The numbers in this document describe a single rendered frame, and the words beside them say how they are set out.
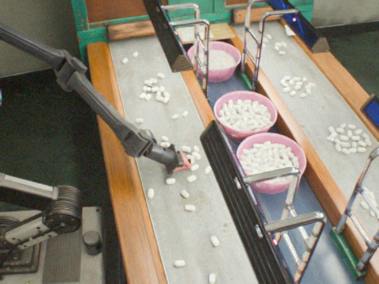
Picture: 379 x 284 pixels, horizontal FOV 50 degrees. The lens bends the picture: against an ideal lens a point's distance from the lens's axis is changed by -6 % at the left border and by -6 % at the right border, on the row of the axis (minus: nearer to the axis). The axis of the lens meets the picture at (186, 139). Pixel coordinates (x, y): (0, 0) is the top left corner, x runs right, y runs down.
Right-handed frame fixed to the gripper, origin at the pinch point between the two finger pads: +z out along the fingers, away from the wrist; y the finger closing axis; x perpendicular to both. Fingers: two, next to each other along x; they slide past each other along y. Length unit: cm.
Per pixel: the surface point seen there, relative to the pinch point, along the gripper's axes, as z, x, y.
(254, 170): 17.8, -14.8, -7.7
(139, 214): -17.4, 13.6, -18.0
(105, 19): -21, 2, 98
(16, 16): -45, 62, 182
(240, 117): 22.0, -18.3, 21.5
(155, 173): -8.4, 8.9, 0.7
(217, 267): -1.1, 2.4, -42.6
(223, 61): 28, -23, 64
